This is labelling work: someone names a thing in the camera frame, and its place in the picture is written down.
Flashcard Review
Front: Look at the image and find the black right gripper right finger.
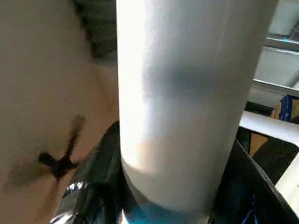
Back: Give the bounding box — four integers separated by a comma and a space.
209, 138, 299, 224

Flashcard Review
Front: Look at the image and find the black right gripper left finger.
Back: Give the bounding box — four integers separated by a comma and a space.
50, 120, 127, 224

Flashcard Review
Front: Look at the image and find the dark ceiling fan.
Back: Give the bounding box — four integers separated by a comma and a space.
36, 114, 87, 183

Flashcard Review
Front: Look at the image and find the white plastic table leg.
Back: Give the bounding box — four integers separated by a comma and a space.
115, 0, 280, 224

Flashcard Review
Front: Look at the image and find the grey curtain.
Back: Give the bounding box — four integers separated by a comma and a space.
72, 0, 117, 62

